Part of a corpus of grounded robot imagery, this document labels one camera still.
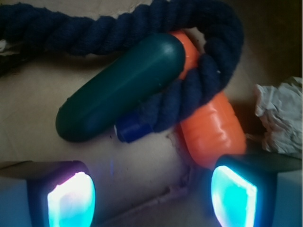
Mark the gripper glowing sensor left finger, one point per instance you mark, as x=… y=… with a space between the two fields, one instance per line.
x=46 y=194

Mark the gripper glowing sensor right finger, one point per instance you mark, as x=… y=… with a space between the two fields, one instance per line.
x=258 y=190

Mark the orange toy carrot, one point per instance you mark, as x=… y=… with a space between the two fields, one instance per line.
x=210 y=132

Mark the crumpled white paper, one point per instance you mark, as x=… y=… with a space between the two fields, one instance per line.
x=280 y=110

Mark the brown paper bag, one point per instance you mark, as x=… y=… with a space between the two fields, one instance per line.
x=151 y=182

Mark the dark green toy cucumber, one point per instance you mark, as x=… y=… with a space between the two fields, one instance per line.
x=143 y=70

